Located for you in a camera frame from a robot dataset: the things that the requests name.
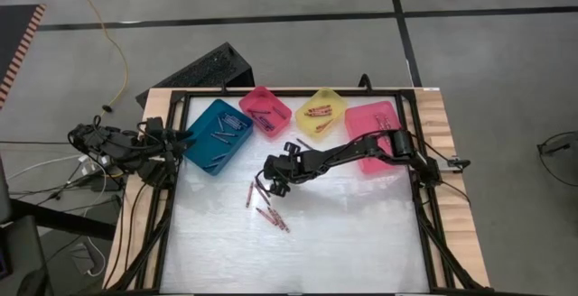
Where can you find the dark blue crayon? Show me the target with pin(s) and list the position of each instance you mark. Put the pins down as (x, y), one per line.
(220, 139)

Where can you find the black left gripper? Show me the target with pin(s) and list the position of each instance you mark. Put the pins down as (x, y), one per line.
(162, 165)

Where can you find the large pink plastic bin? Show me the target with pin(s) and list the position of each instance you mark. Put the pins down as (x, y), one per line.
(361, 124)

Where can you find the blue plastic bin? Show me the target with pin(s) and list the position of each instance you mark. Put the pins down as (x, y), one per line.
(203, 147)

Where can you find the black table clamp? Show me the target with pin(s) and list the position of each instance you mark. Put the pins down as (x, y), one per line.
(365, 81)
(223, 87)

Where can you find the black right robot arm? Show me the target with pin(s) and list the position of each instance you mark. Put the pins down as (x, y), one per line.
(352, 151)

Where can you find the striped floor mat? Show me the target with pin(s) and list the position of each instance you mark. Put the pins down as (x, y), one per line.
(13, 30)

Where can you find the yellow plastic bin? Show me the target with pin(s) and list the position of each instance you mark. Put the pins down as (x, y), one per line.
(311, 126)

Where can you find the black floor stand beam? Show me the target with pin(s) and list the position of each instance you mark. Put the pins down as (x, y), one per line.
(63, 219)

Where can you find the orange crayon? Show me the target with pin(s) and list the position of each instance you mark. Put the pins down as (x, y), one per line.
(319, 108)
(319, 113)

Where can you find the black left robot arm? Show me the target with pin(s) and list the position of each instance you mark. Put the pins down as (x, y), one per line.
(113, 149)

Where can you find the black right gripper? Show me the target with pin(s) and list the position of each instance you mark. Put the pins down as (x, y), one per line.
(293, 167)

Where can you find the small red plastic bin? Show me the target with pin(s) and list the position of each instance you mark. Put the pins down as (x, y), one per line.
(266, 99)

